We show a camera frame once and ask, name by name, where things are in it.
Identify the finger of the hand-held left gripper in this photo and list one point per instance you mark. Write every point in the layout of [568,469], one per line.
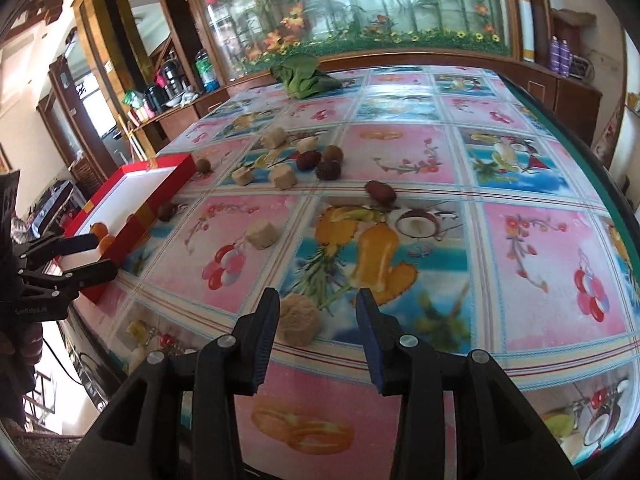
[85,274]
[65,245]

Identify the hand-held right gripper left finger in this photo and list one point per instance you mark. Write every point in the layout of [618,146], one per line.
[264,340]

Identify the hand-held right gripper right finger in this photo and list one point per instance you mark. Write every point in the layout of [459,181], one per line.
[372,340]

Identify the round brown cake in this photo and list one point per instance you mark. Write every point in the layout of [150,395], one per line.
[299,321]

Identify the beige cake cube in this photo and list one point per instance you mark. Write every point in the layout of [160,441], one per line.
[260,235]
[241,175]
[274,137]
[307,144]
[282,176]

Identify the red box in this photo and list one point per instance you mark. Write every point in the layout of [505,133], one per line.
[165,182]

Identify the dark furniture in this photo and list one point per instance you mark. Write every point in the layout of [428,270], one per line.
[57,195]

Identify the green packet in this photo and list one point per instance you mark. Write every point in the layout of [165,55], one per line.
[131,99]

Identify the black cup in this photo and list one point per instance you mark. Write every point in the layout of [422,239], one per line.
[153,99]

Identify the printed fruit tablecloth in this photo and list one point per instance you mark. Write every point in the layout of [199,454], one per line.
[525,240]

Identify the black thermos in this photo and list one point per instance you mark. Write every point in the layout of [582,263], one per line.
[170,79]

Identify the wooden shelf counter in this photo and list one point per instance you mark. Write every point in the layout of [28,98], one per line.
[210,105]

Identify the tall wooden cabinet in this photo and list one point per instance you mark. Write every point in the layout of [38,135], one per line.
[95,35]

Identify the green label plastic bottle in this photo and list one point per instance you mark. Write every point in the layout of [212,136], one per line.
[204,70]

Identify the green leafy vegetable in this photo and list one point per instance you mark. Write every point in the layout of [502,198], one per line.
[300,80]

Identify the wooden sideboard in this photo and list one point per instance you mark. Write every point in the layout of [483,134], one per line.
[575,105]

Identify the wooden floral glass cabinet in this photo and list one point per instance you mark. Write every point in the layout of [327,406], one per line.
[400,10]

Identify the purple bottle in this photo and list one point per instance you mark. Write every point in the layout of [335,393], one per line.
[565,57]
[554,55]

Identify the silver radio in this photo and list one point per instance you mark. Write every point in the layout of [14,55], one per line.
[581,66]

